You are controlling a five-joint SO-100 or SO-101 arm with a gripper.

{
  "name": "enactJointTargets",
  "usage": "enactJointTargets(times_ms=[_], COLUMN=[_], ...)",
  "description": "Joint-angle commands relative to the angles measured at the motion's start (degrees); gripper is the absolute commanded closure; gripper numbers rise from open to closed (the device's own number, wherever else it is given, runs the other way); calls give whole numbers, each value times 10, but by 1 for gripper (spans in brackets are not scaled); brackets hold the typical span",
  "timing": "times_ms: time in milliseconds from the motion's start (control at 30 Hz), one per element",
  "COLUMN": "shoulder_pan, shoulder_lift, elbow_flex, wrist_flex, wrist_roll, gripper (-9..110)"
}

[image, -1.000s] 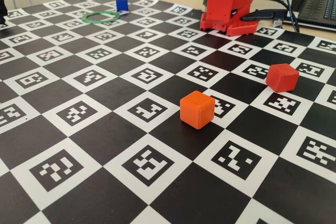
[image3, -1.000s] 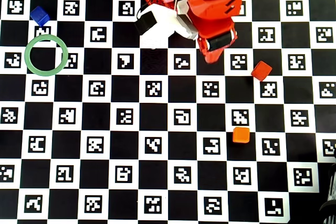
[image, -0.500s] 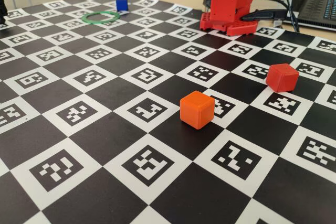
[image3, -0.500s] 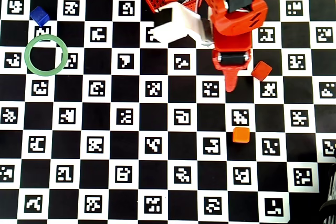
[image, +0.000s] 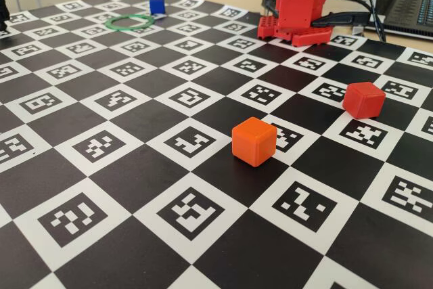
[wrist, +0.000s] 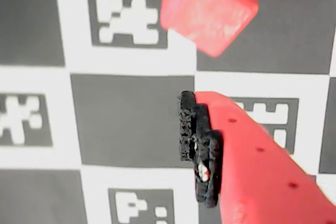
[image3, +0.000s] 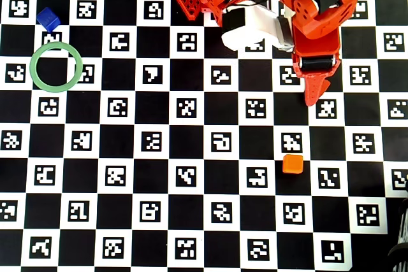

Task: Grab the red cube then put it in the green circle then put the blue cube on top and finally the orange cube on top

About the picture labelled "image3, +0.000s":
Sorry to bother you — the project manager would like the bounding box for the black white marker mat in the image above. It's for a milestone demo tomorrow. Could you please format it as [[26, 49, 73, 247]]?
[[0, 0, 408, 269]]

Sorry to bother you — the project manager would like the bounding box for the black ribbed holder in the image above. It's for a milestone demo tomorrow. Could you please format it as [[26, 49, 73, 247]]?
[[387, 198, 408, 272]]

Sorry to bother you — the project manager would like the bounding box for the green ring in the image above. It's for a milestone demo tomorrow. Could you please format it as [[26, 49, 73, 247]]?
[[29, 41, 84, 93]]

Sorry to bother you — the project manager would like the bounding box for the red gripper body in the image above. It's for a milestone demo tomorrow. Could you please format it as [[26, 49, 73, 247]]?
[[291, 25, 342, 79]]

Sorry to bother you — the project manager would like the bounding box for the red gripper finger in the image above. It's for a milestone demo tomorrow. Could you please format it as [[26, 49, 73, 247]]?
[[301, 73, 332, 108]]

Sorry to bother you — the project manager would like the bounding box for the orange cube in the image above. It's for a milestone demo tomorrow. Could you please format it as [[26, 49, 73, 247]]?
[[282, 154, 304, 175]]

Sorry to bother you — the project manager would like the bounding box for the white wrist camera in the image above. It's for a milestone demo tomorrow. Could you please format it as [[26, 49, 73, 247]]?
[[221, 6, 293, 52]]

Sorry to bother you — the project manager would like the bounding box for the blue cube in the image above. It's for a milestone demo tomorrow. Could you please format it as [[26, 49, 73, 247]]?
[[36, 6, 61, 33]]

